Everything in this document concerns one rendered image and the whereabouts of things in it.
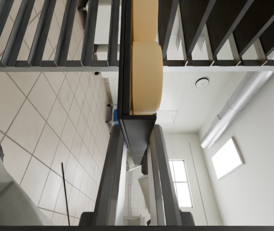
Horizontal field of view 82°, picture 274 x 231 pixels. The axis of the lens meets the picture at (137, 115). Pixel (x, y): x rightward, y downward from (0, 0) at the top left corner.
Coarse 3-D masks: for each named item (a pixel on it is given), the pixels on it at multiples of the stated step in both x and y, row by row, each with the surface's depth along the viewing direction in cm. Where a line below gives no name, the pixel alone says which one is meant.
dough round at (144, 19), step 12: (132, 0) 11; (144, 0) 11; (156, 0) 11; (132, 12) 11; (144, 12) 11; (156, 12) 11; (132, 24) 12; (144, 24) 11; (156, 24) 12; (132, 36) 12; (144, 36) 12; (156, 36) 12
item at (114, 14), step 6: (114, 0) 67; (114, 6) 65; (114, 12) 64; (114, 18) 63; (114, 24) 62; (114, 30) 61; (114, 36) 60; (114, 42) 59; (108, 48) 55; (114, 48) 58; (108, 54) 54; (114, 54) 57; (108, 60) 54; (114, 60) 56; (108, 66) 56; (114, 66) 56
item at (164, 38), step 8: (160, 0) 54; (168, 0) 41; (176, 0) 36; (160, 8) 54; (168, 8) 41; (176, 8) 37; (160, 16) 54; (168, 16) 41; (160, 24) 54; (168, 24) 41; (160, 32) 54; (168, 32) 44; (160, 40) 54; (168, 40) 46
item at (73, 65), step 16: (0, 64) 56; (16, 64) 56; (48, 64) 56; (80, 64) 56; (96, 64) 56; (176, 64) 56; (208, 64) 56; (224, 64) 56; (256, 64) 56; (272, 64) 56
